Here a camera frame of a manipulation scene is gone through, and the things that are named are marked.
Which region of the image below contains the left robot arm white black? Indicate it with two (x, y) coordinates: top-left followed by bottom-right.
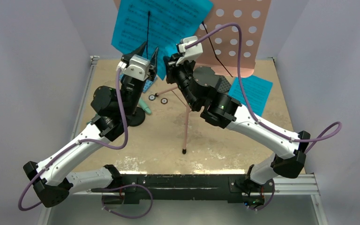
(23, 42), (158, 208)

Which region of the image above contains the grey brick baseplate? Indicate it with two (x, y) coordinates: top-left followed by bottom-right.
(217, 75), (232, 93)

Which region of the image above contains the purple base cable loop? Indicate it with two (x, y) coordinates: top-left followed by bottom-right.
(101, 184), (154, 219)

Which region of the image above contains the blue brick baseplate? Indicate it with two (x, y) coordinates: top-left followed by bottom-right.
(119, 74), (158, 93)

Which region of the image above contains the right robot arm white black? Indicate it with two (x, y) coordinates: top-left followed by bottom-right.
(163, 53), (309, 191)

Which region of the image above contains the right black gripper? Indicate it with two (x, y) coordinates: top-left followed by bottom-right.
(163, 53), (199, 111)

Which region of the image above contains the mint green toy microphone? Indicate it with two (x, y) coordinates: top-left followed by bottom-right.
(138, 98), (152, 115)

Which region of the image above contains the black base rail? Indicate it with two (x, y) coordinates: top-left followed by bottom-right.
(91, 173), (266, 206)

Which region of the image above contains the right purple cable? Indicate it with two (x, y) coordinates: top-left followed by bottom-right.
(184, 22), (343, 154)

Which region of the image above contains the blue sheet music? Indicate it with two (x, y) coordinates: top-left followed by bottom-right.
(112, 0), (213, 80)
(228, 75), (273, 117)

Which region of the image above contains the pink music stand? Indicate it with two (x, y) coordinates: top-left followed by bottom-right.
(113, 0), (272, 155)

